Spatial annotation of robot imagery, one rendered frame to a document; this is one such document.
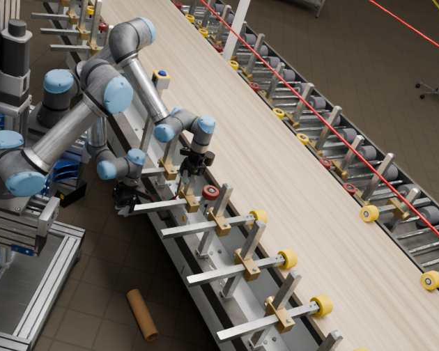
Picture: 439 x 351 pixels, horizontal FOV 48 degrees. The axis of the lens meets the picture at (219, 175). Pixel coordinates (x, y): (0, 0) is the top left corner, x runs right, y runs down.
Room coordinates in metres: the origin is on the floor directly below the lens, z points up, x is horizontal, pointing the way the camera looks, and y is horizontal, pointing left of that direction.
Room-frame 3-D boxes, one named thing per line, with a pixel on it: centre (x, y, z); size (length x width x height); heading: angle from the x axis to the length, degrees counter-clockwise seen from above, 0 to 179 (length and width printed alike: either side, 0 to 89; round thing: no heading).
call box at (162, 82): (2.24, 0.45, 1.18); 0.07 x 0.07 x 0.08; 41
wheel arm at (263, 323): (1.24, -0.38, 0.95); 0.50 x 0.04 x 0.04; 131
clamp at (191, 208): (1.84, 0.10, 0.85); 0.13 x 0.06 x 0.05; 41
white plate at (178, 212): (1.86, 0.15, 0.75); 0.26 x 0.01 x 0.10; 41
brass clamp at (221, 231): (1.65, -0.07, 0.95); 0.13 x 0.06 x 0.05; 41
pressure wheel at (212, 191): (1.90, 0.01, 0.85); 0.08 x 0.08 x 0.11
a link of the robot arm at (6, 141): (1.30, 0.73, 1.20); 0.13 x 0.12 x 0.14; 52
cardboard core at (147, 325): (1.72, 0.13, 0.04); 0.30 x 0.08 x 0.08; 41
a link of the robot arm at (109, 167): (1.53, 0.42, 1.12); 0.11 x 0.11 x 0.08; 52
